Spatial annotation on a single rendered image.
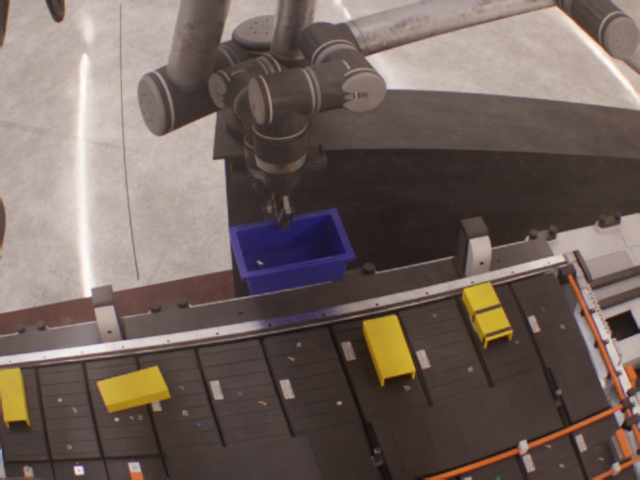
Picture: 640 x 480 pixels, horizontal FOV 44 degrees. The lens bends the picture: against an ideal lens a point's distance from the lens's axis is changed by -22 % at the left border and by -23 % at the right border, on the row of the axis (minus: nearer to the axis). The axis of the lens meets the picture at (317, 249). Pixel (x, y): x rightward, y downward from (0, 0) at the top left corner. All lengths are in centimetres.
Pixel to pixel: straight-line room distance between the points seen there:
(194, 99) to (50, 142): 213
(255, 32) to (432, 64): 232
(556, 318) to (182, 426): 88
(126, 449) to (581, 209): 177
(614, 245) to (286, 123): 114
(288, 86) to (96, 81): 306
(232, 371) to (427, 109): 116
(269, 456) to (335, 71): 78
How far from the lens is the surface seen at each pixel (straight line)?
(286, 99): 186
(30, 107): 484
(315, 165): 201
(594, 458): 189
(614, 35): 208
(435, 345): 203
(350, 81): 189
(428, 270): 235
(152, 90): 241
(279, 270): 202
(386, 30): 206
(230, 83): 228
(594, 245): 258
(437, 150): 267
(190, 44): 225
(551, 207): 295
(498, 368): 200
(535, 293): 216
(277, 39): 231
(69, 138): 444
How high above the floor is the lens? 255
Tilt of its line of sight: 44 degrees down
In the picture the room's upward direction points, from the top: 1 degrees counter-clockwise
